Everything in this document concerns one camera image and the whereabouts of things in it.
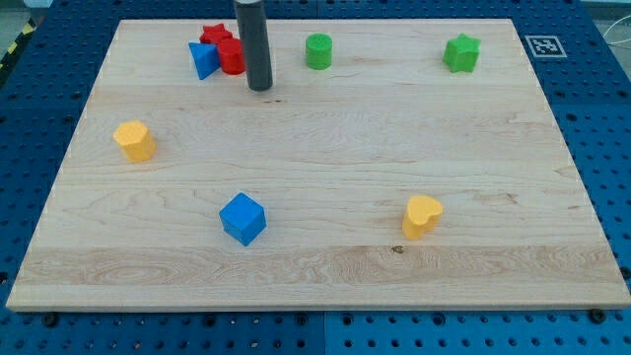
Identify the yellow hexagon block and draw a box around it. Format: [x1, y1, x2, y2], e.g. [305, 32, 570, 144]
[113, 120, 157, 163]

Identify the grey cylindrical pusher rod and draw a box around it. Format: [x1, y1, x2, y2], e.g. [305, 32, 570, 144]
[234, 0, 273, 92]

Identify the green star block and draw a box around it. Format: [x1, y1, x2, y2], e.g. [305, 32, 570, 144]
[443, 34, 481, 73]

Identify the red cylinder block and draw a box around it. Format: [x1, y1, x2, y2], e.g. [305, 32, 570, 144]
[218, 37, 245, 75]

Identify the yellow heart block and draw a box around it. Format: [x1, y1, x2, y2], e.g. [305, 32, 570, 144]
[401, 195, 444, 241]

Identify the white cable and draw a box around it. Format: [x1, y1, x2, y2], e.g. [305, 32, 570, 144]
[601, 13, 631, 50]

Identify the blue triangle block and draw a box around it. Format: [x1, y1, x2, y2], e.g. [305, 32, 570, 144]
[188, 42, 221, 80]

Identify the red star block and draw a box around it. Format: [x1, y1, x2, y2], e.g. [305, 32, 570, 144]
[199, 23, 233, 45]

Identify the blue cube block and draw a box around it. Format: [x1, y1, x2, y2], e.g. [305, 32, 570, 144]
[219, 192, 267, 247]

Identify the wooden board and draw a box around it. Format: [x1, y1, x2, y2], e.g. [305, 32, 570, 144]
[7, 19, 630, 312]

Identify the white fiducial marker tag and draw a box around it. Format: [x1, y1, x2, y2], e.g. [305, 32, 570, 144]
[525, 35, 567, 58]

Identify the green cylinder block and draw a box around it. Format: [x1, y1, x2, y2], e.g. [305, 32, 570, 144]
[306, 33, 332, 70]

